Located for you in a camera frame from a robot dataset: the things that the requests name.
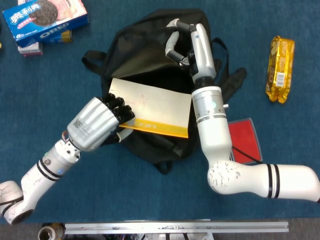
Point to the brown tape roll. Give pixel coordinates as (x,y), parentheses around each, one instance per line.
(48,232)

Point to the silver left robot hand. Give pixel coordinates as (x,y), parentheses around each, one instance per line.
(92,125)

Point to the small white pink box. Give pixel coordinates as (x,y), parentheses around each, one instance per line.
(30,48)

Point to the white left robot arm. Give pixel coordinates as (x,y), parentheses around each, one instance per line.
(37,177)

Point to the red ink pad case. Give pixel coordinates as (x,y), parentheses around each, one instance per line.
(246,140)

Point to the gold foil snack pack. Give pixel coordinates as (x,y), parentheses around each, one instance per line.
(280,70)

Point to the blue felt table cover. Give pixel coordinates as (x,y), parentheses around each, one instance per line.
(125,200)

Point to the blue Oreo cookie box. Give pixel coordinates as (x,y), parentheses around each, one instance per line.
(45,22)

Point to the aluminium profile rail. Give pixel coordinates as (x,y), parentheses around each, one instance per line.
(175,227)

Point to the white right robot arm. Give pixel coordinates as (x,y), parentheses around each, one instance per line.
(215,140)

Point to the white yellow Lexicon book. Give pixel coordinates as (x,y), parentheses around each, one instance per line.
(155,105)

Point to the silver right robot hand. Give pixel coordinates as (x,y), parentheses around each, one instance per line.
(203,55)

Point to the black fabric backpack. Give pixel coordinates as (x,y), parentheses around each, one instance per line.
(140,37)

